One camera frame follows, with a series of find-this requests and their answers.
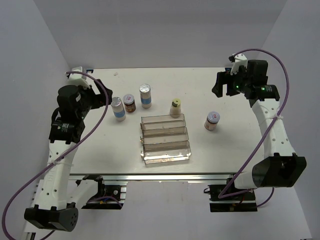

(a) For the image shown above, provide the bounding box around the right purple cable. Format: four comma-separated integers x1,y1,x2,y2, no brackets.
217,48,290,208

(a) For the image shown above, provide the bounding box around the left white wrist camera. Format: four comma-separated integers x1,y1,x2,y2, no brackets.
66,66,91,90

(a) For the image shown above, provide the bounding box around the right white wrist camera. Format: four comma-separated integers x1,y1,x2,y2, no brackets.
228,53,248,75

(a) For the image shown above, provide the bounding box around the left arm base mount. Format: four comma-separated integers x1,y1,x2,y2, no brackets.
75,174,127,210

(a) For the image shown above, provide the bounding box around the beige bottle yellow cap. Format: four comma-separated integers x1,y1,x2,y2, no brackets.
169,98,181,118

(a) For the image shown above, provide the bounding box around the blue label bottle silver lid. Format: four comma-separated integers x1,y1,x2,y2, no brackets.
111,97,126,122

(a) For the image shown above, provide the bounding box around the light sauce jar white lid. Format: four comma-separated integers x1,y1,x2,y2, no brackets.
204,111,220,131

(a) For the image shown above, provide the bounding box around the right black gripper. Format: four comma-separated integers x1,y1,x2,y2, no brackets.
211,66,251,98

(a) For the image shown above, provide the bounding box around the left blue table sticker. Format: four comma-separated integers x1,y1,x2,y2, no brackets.
86,69,94,74

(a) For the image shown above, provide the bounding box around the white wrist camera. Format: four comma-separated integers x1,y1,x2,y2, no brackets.
66,66,91,90
228,53,248,75

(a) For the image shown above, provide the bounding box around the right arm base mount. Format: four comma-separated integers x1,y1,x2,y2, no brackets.
203,177,258,213

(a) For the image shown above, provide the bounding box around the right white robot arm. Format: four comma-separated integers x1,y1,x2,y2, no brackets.
212,55,307,200

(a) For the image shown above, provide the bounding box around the dark sauce jar white lid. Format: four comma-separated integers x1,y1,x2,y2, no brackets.
123,94,136,113

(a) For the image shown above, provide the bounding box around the tall blue label bottle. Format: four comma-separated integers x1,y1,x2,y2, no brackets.
139,83,152,109

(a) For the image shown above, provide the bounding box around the purple cable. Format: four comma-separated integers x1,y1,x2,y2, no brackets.
2,71,123,240
217,48,290,208

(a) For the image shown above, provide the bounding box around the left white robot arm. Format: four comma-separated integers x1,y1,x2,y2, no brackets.
24,79,113,232

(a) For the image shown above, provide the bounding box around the clear plastic organizer tray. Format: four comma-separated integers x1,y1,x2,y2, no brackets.
140,113,192,165

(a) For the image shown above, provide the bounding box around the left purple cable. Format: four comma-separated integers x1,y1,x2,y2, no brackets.
2,71,123,240

